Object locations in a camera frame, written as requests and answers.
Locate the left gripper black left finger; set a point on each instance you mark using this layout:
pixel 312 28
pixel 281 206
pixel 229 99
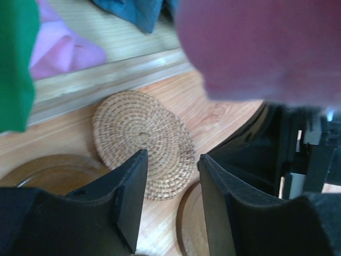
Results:
pixel 100 218

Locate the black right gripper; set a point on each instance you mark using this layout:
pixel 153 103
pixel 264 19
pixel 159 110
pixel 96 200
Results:
pixel 284 152

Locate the wooden clothes rack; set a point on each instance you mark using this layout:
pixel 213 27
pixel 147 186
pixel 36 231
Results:
pixel 134 59

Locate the woven rattan coaster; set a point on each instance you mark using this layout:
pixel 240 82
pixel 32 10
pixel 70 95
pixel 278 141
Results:
pixel 179 165
pixel 128 121

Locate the blue crumpled cloth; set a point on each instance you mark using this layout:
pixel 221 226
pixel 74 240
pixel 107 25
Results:
pixel 143 14

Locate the brown wooden coaster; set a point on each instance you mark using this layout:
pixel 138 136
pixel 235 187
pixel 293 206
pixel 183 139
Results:
pixel 58 174
pixel 190 223

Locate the pink shirt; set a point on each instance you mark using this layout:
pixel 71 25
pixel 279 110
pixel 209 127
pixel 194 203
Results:
pixel 58 49

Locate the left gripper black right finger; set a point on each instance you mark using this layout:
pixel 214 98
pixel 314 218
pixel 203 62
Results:
pixel 242 220

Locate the green garment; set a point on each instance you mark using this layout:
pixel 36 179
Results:
pixel 19 28

